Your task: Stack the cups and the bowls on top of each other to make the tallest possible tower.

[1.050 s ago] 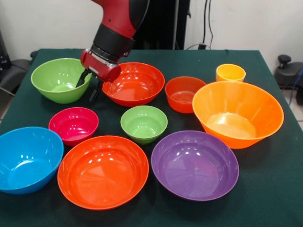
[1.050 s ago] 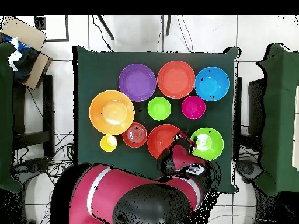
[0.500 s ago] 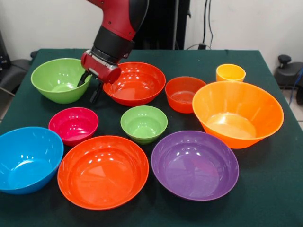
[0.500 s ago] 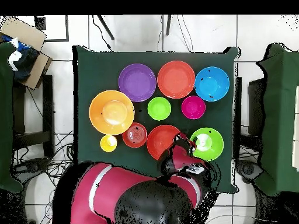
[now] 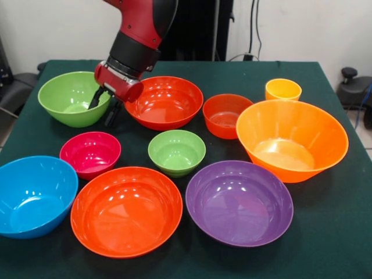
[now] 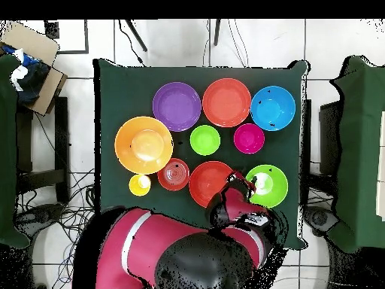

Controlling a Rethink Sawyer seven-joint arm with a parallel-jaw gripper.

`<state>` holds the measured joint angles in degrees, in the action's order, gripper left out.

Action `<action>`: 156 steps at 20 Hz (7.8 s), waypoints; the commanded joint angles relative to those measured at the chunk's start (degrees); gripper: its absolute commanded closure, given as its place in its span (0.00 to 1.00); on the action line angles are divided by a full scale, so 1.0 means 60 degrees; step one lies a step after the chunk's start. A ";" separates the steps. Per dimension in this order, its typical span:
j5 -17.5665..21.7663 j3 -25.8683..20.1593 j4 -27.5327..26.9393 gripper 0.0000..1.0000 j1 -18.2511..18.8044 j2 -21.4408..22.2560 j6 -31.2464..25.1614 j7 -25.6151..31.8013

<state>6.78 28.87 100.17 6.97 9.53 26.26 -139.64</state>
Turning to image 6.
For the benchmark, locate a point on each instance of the black tripod leg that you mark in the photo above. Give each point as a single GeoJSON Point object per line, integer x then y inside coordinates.
{"type": "Point", "coordinates": [217, 31]}
{"type": "Point", "coordinates": [137, 35]}

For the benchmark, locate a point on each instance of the dark green table cloth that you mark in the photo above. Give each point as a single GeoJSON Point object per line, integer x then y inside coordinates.
{"type": "Point", "coordinates": [135, 195]}

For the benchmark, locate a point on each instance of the small green bowl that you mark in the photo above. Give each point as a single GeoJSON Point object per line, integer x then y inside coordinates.
{"type": "Point", "coordinates": [205, 140]}

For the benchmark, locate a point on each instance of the small red bowl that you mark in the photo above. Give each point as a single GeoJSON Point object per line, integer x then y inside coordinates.
{"type": "Point", "coordinates": [173, 176]}

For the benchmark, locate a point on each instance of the white board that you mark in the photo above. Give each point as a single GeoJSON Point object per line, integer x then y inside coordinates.
{"type": "Point", "coordinates": [382, 165]}

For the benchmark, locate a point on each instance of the purple bowl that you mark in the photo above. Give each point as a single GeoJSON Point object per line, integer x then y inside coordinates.
{"type": "Point", "coordinates": [177, 107]}

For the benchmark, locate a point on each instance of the black stool frame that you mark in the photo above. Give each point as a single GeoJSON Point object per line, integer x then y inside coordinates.
{"type": "Point", "coordinates": [61, 135]}

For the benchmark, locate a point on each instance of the blue cloth bag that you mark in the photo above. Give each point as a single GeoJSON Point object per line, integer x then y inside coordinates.
{"type": "Point", "coordinates": [33, 78]}

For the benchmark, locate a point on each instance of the black box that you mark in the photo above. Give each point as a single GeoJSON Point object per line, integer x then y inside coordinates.
{"type": "Point", "coordinates": [329, 135]}

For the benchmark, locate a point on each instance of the black floor frame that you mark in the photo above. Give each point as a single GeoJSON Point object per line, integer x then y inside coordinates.
{"type": "Point", "coordinates": [86, 36]}

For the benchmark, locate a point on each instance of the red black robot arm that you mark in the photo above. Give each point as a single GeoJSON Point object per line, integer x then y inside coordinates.
{"type": "Point", "coordinates": [156, 240]}

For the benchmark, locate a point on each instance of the yellow cup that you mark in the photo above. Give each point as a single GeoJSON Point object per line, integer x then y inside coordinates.
{"type": "Point", "coordinates": [140, 185]}

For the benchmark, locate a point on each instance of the brown cardboard box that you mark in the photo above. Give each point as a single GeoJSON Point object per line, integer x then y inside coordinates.
{"type": "Point", "coordinates": [33, 42]}

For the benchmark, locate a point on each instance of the large green bowl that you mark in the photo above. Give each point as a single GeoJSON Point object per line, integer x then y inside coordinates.
{"type": "Point", "coordinates": [272, 186]}

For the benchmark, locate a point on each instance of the large red bowl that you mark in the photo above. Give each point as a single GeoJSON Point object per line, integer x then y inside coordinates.
{"type": "Point", "coordinates": [206, 180]}
{"type": "Point", "coordinates": [227, 102]}

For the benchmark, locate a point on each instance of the blue bowl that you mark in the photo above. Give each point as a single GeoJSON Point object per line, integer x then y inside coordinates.
{"type": "Point", "coordinates": [273, 108]}

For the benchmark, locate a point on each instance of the green cloth covered table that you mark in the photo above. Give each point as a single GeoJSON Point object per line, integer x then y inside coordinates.
{"type": "Point", "coordinates": [358, 150]}
{"type": "Point", "coordinates": [7, 150]}

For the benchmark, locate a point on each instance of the pink bowl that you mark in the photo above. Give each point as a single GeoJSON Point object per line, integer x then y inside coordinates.
{"type": "Point", "coordinates": [249, 138]}

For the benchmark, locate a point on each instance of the large orange bowl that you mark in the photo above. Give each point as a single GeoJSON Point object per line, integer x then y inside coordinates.
{"type": "Point", "coordinates": [143, 145]}

